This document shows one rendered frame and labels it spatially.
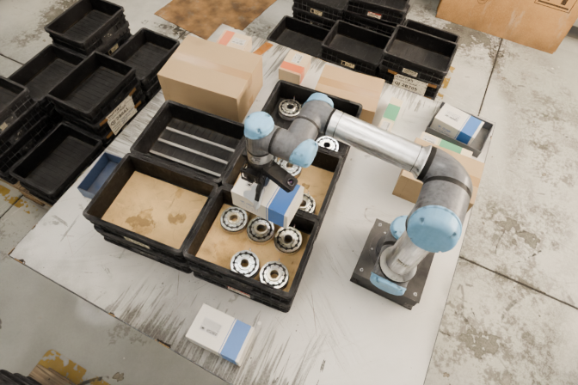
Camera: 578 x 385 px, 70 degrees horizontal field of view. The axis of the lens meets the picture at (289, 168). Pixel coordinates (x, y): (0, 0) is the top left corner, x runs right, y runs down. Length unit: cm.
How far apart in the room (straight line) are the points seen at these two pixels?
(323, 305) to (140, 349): 111
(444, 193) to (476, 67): 275
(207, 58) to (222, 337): 124
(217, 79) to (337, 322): 116
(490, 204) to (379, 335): 152
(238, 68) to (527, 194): 203
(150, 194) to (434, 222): 112
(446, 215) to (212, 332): 89
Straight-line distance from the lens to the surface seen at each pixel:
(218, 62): 203
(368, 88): 201
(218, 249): 155
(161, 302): 167
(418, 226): 100
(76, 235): 188
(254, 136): 103
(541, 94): 375
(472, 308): 258
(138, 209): 169
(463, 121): 211
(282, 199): 128
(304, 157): 102
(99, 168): 197
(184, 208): 165
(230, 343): 150
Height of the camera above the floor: 226
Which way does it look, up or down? 57 degrees down
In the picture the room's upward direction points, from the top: 4 degrees clockwise
